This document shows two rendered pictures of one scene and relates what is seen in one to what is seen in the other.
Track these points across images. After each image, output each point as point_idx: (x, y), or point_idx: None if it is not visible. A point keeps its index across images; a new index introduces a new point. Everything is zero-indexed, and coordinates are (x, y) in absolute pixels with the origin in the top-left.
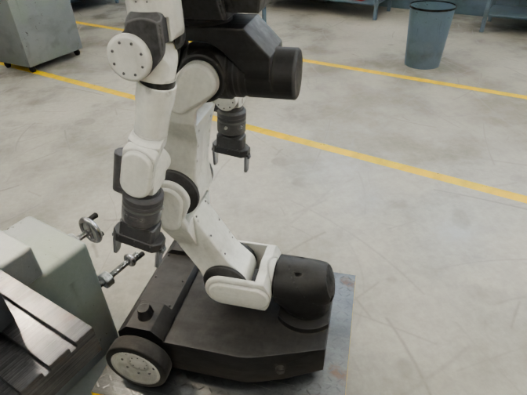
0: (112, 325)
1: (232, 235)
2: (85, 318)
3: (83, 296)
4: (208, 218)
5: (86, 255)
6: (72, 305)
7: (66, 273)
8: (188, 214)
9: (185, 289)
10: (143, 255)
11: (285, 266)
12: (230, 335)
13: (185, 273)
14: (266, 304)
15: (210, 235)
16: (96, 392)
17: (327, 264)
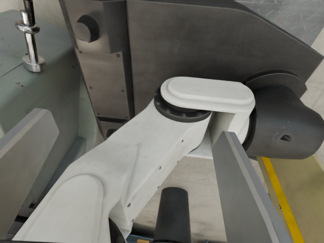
0: (70, 54)
1: (182, 139)
2: (54, 85)
3: (40, 94)
4: (146, 192)
5: (5, 107)
6: (41, 103)
7: (14, 124)
8: (119, 223)
9: (130, 97)
10: (33, 2)
11: (255, 153)
12: None
13: (119, 79)
14: None
15: (157, 188)
16: None
17: (320, 145)
